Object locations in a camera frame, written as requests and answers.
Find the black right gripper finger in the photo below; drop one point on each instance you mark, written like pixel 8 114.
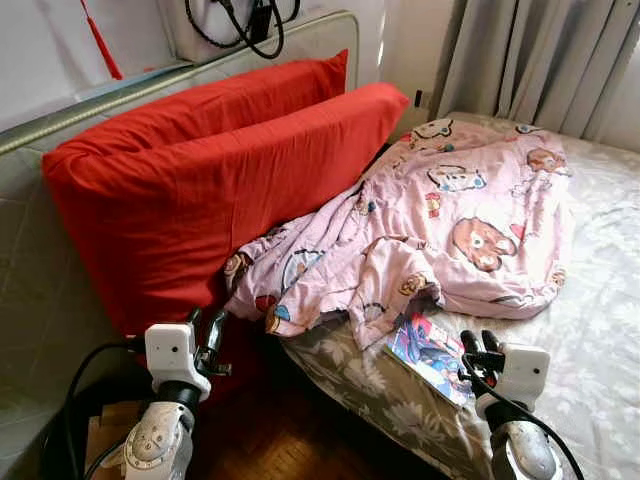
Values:
pixel 491 341
pixel 470 345

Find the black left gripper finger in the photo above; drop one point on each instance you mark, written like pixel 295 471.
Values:
pixel 216 332
pixel 195 322

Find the colourful comic book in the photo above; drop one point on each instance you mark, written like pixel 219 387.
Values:
pixel 430 355

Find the long red pillow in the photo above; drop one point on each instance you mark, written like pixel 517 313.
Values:
pixel 230 95
pixel 180 210

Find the brown cardboard box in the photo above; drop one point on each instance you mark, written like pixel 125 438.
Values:
pixel 105 440

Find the pink cartoon print blanket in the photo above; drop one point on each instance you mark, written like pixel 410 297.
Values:
pixel 470 200

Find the grey curtain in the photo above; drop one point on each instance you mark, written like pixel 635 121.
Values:
pixel 540 60

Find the red tassel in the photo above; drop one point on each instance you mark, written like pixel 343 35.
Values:
pixel 100 45

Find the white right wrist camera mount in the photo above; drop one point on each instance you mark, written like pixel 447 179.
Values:
pixel 525 370

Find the dark wall socket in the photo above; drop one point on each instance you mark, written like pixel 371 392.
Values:
pixel 418 99

